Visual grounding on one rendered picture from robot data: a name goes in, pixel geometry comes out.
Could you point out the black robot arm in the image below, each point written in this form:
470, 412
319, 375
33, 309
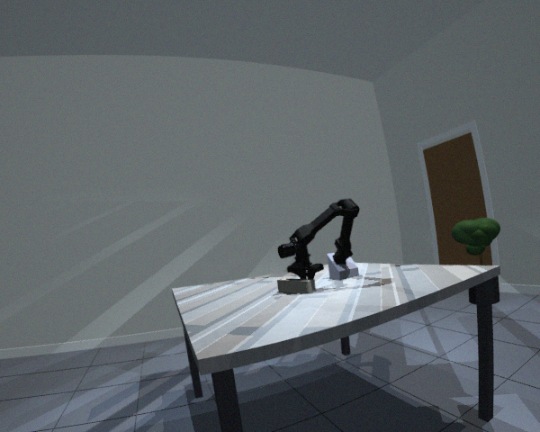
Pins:
306, 234

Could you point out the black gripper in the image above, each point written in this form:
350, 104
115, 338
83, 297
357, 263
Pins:
311, 269

